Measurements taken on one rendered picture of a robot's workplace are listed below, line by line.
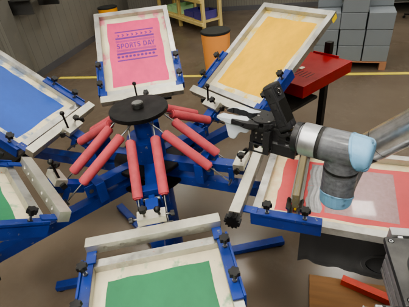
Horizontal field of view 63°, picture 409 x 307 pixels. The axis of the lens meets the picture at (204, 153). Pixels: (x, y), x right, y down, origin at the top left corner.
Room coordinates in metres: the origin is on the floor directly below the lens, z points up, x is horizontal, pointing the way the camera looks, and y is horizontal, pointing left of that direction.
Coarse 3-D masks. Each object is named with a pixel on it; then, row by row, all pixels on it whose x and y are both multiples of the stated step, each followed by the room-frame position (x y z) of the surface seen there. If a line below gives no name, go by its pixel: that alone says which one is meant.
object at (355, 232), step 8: (272, 160) 1.43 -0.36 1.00; (384, 160) 1.33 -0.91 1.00; (392, 160) 1.31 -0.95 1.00; (400, 160) 1.30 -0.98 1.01; (408, 160) 1.29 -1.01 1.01; (272, 168) 1.36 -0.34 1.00; (264, 176) 1.30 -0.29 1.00; (264, 184) 1.24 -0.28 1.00; (264, 192) 1.18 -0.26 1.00; (256, 200) 1.13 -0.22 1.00; (264, 200) 1.16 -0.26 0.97; (328, 224) 0.94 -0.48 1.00; (336, 224) 0.93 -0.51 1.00; (344, 224) 0.93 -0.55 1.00; (328, 232) 0.92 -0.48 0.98; (336, 232) 0.91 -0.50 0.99; (344, 232) 0.90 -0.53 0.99; (352, 232) 0.89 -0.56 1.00; (360, 232) 0.88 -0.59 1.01; (368, 232) 0.87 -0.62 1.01; (376, 232) 0.87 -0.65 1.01; (384, 232) 0.86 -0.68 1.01; (368, 240) 0.86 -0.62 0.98; (376, 240) 0.85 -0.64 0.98
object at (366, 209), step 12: (288, 192) 1.20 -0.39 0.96; (360, 192) 1.14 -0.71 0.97; (276, 204) 1.13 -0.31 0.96; (360, 204) 1.06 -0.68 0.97; (372, 204) 1.05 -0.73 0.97; (384, 204) 1.05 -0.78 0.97; (396, 204) 1.04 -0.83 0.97; (408, 204) 1.03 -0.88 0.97; (324, 216) 1.02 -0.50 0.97; (336, 216) 1.01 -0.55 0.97; (348, 216) 1.00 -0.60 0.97; (360, 216) 0.99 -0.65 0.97; (372, 216) 0.98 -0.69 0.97; (384, 216) 0.98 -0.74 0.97; (396, 216) 0.97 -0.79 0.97; (408, 216) 0.96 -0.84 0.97
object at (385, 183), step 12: (288, 168) 1.39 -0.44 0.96; (288, 180) 1.29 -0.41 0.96; (360, 180) 1.22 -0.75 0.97; (372, 180) 1.21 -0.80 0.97; (384, 180) 1.20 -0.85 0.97; (396, 180) 1.19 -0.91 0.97; (408, 180) 1.18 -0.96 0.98; (372, 192) 1.13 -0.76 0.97; (384, 192) 1.12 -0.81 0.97; (396, 192) 1.11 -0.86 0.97; (408, 192) 1.10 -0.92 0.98
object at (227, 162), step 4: (216, 160) 1.42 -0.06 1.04; (220, 160) 1.42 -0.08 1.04; (224, 160) 1.41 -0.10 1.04; (228, 160) 1.41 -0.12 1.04; (232, 160) 1.40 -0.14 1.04; (216, 164) 1.39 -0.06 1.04; (220, 164) 1.38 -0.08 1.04; (224, 164) 1.38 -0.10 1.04; (228, 164) 1.37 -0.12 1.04; (216, 168) 1.39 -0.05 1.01; (220, 168) 1.38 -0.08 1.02; (224, 168) 1.37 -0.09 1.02; (232, 168) 1.36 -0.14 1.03; (240, 172) 1.34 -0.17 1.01
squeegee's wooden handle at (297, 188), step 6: (300, 162) 1.29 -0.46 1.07; (306, 162) 1.35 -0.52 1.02; (300, 168) 1.24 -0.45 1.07; (300, 174) 1.20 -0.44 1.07; (300, 180) 1.16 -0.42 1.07; (294, 186) 1.13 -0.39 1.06; (300, 186) 1.12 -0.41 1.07; (294, 192) 1.08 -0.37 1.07; (300, 192) 1.10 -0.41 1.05; (294, 198) 1.06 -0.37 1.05; (294, 204) 1.06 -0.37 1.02
